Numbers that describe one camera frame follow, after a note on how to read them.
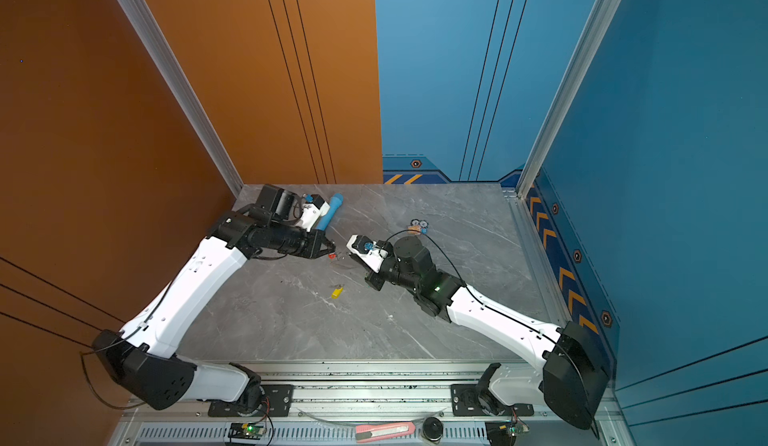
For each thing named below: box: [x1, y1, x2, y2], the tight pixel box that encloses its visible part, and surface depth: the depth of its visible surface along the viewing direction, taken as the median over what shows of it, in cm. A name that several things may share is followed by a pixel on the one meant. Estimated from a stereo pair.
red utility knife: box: [355, 422, 416, 444], surface depth 71 cm
